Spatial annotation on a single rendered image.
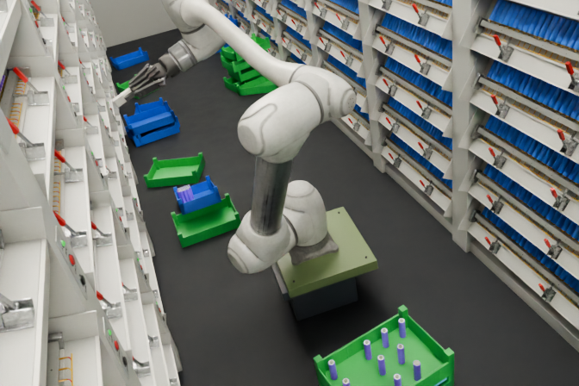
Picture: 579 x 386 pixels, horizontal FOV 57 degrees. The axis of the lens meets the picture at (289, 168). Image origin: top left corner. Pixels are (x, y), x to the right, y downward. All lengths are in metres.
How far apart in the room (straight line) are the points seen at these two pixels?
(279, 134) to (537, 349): 1.19
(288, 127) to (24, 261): 0.71
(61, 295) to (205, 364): 1.26
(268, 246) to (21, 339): 1.15
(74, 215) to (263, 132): 0.45
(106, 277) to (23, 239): 0.55
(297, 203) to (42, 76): 0.88
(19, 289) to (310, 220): 1.26
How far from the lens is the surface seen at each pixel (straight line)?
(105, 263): 1.38
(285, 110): 1.28
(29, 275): 0.74
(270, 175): 1.44
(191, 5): 1.67
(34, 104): 1.26
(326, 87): 1.35
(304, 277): 1.90
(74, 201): 1.26
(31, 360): 0.63
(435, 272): 2.22
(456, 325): 2.05
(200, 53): 1.79
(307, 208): 1.82
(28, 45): 1.42
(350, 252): 1.96
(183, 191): 2.80
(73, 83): 1.98
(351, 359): 1.56
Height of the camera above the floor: 1.56
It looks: 32 degrees down
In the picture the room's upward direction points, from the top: 11 degrees counter-clockwise
